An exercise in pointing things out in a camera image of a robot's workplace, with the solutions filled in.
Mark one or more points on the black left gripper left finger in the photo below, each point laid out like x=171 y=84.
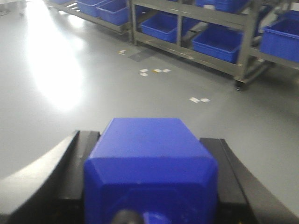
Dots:
x=49 y=190

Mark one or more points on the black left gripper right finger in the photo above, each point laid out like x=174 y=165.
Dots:
x=243 y=199

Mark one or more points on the blue bottle-shaped plastic part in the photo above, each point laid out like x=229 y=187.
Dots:
x=154 y=167

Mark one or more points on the grey floor shelf rack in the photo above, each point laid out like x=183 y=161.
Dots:
x=194 y=16

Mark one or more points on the blue floor bin centre-right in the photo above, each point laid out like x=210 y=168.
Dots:
x=219 y=42

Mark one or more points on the blue floor bin far right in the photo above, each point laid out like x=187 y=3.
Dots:
x=281 y=38

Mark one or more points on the blue floor bin centre-left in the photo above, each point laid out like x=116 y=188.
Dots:
x=162 y=26

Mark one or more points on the blue floor bin far left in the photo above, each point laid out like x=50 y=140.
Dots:
x=112 y=11

